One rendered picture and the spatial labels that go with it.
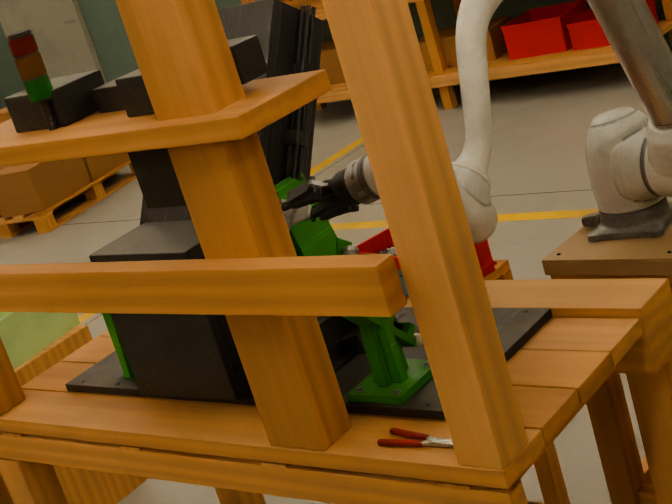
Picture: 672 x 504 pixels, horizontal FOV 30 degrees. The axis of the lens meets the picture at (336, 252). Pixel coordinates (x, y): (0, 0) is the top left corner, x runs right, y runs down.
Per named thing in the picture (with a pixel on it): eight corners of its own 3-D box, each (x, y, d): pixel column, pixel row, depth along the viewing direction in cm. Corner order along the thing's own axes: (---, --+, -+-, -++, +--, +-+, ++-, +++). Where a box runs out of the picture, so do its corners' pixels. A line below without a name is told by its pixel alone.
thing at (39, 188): (72, 181, 980) (38, 91, 957) (150, 169, 938) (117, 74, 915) (-34, 243, 885) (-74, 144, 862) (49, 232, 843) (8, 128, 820)
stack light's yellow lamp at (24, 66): (36, 75, 245) (28, 53, 243) (52, 72, 241) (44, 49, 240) (17, 83, 241) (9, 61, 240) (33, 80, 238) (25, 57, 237)
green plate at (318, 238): (322, 264, 277) (276, 181, 275) (347, 254, 272) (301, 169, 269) (291, 286, 269) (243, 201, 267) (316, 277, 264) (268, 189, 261)
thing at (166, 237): (194, 355, 291) (146, 220, 280) (291, 359, 271) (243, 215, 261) (140, 394, 278) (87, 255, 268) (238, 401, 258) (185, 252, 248)
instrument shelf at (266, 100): (22, 132, 278) (16, 115, 277) (332, 89, 221) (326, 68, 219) (-68, 174, 261) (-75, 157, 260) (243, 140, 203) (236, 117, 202)
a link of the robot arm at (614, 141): (622, 188, 299) (602, 101, 293) (688, 188, 286) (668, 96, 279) (583, 214, 290) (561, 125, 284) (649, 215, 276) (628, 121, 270)
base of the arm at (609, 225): (599, 213, 305) (594, 192, 303) (687, 206, 292) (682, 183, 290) (570, 243, 291) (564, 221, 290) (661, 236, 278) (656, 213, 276)
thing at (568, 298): (183, 330, 355) (165, 282, 350) (683, 342, 259) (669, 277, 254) (149, 353, 345) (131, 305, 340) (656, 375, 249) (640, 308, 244)
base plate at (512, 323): (184, 312, 328) (181, 305, 327) (553, 316, 258) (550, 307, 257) (67, 391, 299) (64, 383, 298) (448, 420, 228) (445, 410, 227)
